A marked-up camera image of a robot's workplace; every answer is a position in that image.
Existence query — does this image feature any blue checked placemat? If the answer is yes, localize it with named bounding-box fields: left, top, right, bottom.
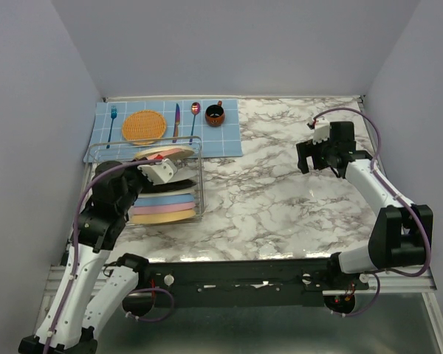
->
left=83, top=99, right=243, bottom=162

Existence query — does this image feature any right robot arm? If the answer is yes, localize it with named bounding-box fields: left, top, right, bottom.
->
left=296, top=118, right=433, bottom=289

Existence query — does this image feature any iridescent rainbow knife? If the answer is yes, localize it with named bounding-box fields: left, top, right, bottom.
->
left=172, top=103, right=180, bottom=144

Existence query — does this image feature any blue metal fork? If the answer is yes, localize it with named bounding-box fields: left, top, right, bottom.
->
left=106, top=105, right=117, bottom=149

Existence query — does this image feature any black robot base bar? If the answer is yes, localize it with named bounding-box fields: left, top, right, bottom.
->
left=123, top=258, right=368, bottom=315

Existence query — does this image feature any yellow plate in rack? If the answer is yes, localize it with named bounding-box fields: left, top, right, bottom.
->
left=129, top=209, right=196, bottom=225

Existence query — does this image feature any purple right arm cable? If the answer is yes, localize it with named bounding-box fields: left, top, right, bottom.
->
left=313, top=108, right=432, bottom=318

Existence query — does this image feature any iridescent rainbow spoon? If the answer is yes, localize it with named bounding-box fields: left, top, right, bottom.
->
left=189, top=102, right=201, bottom=145

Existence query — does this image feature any steel wire dish rack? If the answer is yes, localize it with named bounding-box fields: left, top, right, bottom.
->
left=83, top=136, right=205, bottom=227

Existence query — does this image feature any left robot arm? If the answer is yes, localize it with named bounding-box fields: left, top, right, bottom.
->
left=18, top=159, right=162, bottom=353

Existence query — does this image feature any blue plate in rack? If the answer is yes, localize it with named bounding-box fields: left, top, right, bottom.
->
left=134, top=193, right=195, bottom=207

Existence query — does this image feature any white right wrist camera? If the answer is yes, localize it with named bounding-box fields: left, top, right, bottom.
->
left=307, top=117, right=330, bottom=145

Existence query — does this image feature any orange and black mug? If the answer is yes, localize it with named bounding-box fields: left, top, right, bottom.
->
left=205, top=100, right=225, bottom=128

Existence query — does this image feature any white ceramic plate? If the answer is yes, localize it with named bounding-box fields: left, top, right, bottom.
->
left=169, top=168, right=198, bottom=183

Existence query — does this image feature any cream and pink plate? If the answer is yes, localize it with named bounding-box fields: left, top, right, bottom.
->
left=147, top=146, right=194, bottom=160

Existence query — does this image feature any woven wicker round trivet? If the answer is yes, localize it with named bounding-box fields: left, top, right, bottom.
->
left=122, top=110, right=167, bottom=145

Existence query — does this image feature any aluminium frame rail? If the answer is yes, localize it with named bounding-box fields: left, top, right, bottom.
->
left=35, top=265, right=443, bottom=353

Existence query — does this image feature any cream and yellow plate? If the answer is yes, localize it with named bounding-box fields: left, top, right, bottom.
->
left=134, top=145, right=186, bottom=160

